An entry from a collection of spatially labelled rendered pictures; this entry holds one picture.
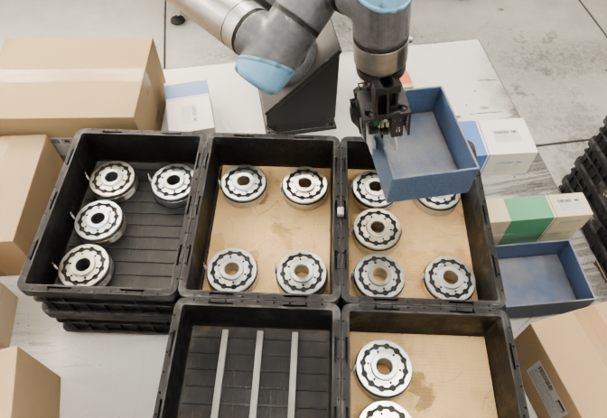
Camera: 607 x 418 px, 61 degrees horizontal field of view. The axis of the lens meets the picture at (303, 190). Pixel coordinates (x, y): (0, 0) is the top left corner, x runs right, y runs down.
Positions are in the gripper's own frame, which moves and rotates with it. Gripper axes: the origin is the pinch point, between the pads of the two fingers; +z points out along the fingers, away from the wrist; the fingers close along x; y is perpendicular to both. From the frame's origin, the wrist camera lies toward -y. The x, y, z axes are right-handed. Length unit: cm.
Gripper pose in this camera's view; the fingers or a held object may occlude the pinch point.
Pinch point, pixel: (377, 139)
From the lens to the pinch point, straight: 91.2
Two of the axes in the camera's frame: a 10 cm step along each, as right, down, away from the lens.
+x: 9.9, -1.7, -0.3
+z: 1.2, 5.6, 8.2
